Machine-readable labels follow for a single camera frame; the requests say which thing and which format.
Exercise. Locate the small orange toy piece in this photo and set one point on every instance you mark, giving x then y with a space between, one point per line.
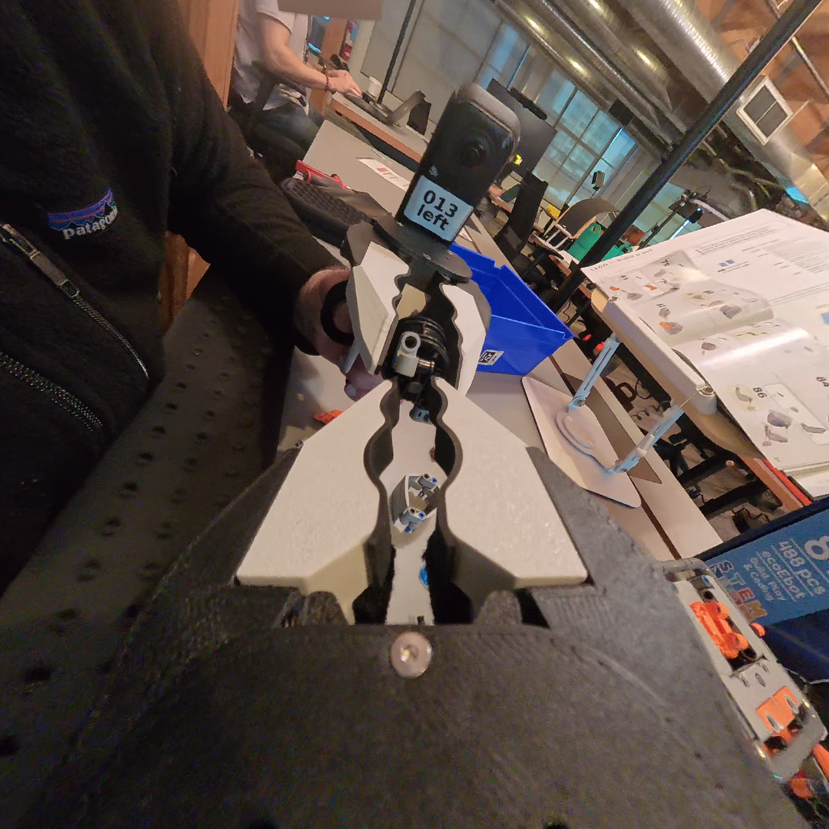
328 415

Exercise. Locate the silver air duct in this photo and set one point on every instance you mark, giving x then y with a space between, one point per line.
726 52

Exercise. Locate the instruction booklet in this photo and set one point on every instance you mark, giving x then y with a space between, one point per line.
738 324

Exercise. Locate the blue robot kit box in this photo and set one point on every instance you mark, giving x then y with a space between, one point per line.
784 583

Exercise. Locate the black monitor screen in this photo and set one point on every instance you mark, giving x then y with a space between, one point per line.
525 130

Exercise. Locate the blue plastic bin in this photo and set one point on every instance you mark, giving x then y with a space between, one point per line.
525 311

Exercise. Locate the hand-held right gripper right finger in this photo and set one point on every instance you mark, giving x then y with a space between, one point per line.
512 518

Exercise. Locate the person's left forearm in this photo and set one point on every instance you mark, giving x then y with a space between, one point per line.
233 181

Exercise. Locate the light grey toy block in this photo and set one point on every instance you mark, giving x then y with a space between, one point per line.
415 501

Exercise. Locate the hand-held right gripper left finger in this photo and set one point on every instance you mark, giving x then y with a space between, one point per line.
317 518

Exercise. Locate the grey orange tracked toy robot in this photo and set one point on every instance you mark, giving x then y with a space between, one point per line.
738 648

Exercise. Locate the white book stand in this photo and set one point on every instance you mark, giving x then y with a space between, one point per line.
583 434

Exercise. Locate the black perforated mat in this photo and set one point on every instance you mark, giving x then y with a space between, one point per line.
143 518

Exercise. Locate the person's left hand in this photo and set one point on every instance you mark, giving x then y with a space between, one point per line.
308 317

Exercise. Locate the black mesh bag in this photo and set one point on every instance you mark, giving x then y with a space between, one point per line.
324 205

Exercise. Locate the black metal pole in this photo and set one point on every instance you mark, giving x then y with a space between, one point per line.
687 130

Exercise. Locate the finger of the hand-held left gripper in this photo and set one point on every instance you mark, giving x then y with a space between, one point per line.
469 330
376 305

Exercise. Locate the wide wooden post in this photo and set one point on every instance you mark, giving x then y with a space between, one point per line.
214 33

